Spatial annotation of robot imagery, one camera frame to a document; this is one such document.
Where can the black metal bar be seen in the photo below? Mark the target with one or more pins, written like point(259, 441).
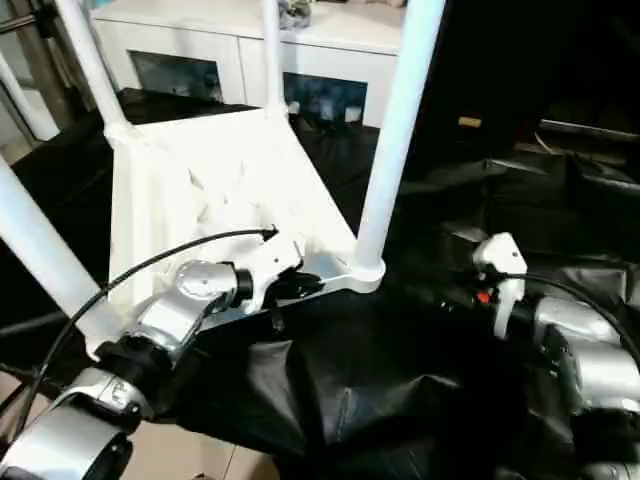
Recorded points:
point(585, 129)

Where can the small yellow label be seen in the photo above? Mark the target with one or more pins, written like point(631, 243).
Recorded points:
point(470, 121)

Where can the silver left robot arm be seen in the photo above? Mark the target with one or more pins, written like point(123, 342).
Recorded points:
point(200, 285)

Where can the white glass-door cabinet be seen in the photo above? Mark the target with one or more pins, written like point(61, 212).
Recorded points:
point(200, 35)

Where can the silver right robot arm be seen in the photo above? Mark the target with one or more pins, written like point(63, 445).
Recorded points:
point(590, 340)

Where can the black backdrop cloth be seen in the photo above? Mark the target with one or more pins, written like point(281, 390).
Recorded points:
point(540, 50)

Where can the white pole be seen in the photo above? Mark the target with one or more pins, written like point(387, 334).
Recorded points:
point(30, 100)

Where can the black tripod pole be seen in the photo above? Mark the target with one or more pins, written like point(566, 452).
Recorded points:
point(20, 17)

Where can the black mat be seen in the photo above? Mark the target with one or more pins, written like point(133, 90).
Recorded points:
point(350, 380)

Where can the white jar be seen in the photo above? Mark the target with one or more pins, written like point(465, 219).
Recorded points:
point(352, 114)
point(327, 107)
point(295, 106)

